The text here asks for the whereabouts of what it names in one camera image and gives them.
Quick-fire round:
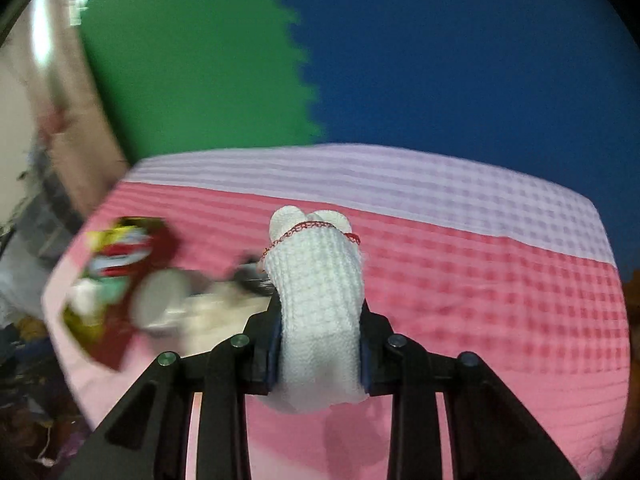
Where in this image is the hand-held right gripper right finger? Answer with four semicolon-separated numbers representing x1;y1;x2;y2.
357;300;583;480

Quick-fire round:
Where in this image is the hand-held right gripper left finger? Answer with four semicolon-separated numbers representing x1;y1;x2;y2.
60;300;283;480

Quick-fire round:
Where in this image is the white knit sock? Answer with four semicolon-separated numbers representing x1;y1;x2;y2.
260;204;370;415

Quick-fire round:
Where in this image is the red tin box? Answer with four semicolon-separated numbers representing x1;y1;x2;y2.
60;216;184;372

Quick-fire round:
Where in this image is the light blue eye mask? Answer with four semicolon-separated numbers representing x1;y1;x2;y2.
91;255;147;277

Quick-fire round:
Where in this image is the yellow hair tie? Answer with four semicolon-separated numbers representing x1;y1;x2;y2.
86;227;132;252

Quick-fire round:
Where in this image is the black packet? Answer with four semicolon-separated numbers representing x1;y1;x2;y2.
234;259;275;297

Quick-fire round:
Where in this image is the round metal bowl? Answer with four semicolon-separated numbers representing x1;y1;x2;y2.
131;269;202;334

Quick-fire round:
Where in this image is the pink checked tablecloth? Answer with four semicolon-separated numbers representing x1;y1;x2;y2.
42;142;629;480

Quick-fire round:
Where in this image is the green foam mat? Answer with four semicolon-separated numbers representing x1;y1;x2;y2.
80;0;324;164

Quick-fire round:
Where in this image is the blue foam mat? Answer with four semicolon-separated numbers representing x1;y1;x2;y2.
262;0;640;272

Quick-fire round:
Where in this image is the floral curtain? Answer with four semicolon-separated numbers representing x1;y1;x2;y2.
0;0;132;221

